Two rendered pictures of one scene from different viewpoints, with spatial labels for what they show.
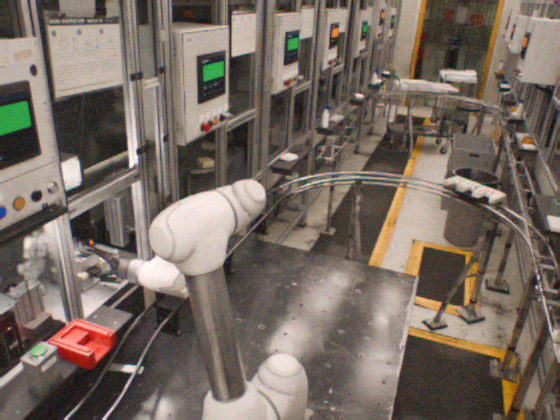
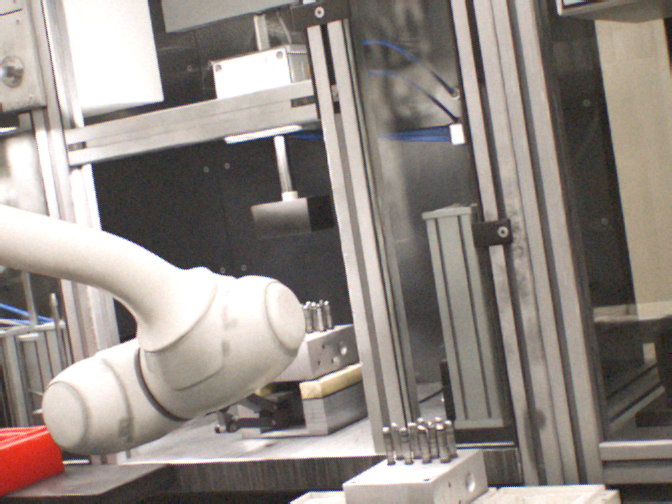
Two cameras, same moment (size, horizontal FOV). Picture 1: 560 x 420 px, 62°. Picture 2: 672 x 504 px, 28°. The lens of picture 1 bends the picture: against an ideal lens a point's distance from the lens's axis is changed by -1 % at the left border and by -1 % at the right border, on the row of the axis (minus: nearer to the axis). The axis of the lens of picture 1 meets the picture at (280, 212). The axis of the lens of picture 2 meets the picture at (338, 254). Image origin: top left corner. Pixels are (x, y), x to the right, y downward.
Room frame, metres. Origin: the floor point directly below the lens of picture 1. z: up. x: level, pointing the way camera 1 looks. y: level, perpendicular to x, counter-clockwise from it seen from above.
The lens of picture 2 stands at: (1.92, -0.94, 1.22)
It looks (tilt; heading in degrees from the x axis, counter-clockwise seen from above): 3 degrees down; 101
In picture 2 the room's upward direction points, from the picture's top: 9 degrees counter-clockwise
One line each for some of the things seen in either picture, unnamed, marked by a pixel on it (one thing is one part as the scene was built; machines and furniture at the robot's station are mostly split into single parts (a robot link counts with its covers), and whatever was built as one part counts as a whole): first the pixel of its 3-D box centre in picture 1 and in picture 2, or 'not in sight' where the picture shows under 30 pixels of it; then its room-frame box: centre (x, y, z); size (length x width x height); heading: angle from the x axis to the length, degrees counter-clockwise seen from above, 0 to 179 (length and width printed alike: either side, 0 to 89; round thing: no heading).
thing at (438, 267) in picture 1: (441, 274); not in sight; (3.15, -1.29, 0.01); 1.00 x 0.55 x 0.01; 161
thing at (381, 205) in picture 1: (391, 163); not in sight; (5.73, -1.37, 0.01); 5.85 x 0.59 x 0.01; 161
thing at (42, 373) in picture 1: (40, 367); not in sight; (0.99, 0.66, 0.97); 0.08 x 0.08 x 0.12; 71
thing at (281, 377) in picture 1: (280, 389); not in sight; (1.08, -0.03, 0.85); 0.18 x 0.16 x 0.22; 142
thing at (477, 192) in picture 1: (472, 192); not in sight; (2.83, -1.24, 0.84); 0.37 x 0.14 x 0.10; 39
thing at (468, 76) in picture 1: (454, 100); not in sight; (7.63, -2.68, 0.48); 0.84 x 0.58 x 0.97; 169
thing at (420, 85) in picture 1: (421, 113); not in sight; (6.56, -1.88, 0.48); 0.88 x 0.56 x 0.96; 89
